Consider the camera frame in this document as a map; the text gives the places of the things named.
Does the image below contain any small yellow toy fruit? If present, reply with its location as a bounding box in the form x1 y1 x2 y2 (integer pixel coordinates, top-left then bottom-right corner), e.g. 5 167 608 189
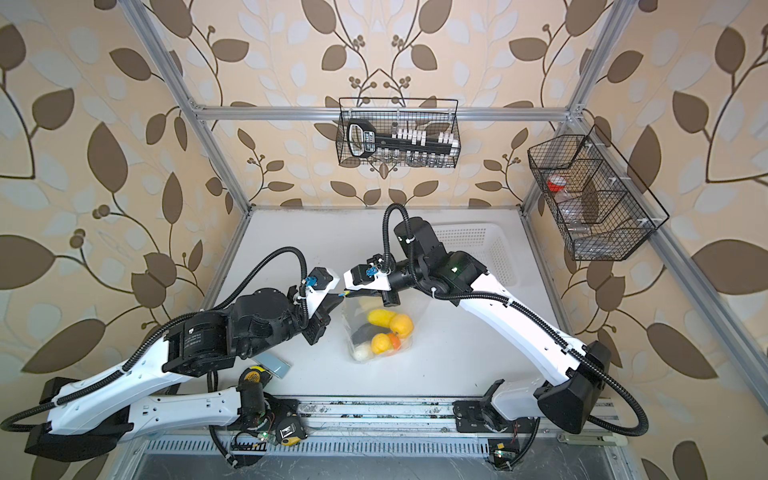
371 333 394 355

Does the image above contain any yellow black tape measure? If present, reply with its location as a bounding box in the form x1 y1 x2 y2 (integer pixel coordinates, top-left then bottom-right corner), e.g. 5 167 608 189
238 365 272 388

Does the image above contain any grey blue flat plate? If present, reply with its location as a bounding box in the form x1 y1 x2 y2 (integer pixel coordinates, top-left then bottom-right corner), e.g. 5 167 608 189
253 352 291 379

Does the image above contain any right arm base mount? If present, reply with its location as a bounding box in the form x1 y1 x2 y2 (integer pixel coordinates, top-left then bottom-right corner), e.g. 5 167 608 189
453 379 535 434

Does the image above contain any clear zip bag blue zipper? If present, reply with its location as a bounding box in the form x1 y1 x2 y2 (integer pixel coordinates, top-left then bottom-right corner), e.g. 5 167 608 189
342 291 429 363

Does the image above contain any red capped item in basket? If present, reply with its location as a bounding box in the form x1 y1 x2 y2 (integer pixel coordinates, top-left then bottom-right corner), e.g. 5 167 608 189
546 175 567 194

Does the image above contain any black wire basket back wall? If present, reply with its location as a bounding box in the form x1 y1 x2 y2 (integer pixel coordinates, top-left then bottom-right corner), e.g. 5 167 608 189
335 95 462 169

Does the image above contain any black socket tool set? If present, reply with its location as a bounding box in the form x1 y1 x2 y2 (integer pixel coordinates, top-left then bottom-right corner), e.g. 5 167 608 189
344 120 460 160

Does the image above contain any black wire basket right wall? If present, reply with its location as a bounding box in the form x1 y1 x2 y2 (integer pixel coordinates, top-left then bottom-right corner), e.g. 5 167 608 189
527 126 670 261

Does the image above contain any white perforated plastic basket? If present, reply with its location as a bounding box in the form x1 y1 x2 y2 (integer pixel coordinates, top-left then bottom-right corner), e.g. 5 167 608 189
434 223 518 288

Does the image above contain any black wire basket wall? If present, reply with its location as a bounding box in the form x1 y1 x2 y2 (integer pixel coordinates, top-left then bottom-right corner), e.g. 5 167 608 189
527 126 670 261
335 95 462 169

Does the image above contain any yellow black device on rail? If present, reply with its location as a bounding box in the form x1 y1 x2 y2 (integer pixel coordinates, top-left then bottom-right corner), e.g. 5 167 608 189
275 415 308 446

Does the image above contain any dark toy eggplant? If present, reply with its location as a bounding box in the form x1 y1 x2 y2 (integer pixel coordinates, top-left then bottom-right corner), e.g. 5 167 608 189
351 324 386 346

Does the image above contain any beige toy potato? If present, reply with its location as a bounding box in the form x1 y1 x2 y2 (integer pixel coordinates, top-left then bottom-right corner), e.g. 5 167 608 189
352 343 374 362

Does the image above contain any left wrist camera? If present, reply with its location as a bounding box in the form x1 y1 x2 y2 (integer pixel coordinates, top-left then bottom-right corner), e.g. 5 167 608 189
302 266 340 311

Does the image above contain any orange toy tangerine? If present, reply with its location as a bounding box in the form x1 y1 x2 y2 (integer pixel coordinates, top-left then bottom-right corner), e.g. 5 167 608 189
387 333 401 351

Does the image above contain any yellow toy lemon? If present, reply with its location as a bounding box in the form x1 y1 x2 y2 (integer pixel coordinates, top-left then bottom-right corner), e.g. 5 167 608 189
367 309 397 329

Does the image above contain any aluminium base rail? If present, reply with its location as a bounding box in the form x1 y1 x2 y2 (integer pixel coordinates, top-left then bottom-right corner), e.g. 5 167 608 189
128 394 625 439

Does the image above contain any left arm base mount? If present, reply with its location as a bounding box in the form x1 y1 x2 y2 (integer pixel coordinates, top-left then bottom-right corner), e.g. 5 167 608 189
227 389 299 434

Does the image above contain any yellow red toy peach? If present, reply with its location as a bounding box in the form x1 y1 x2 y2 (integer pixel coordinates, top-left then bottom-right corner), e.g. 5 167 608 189
389 314 414 339

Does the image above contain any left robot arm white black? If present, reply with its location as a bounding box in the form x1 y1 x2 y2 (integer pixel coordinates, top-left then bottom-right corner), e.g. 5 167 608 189
1 288 343 462

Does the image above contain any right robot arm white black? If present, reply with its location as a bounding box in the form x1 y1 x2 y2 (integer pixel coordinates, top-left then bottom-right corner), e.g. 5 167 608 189
380 216 649 437

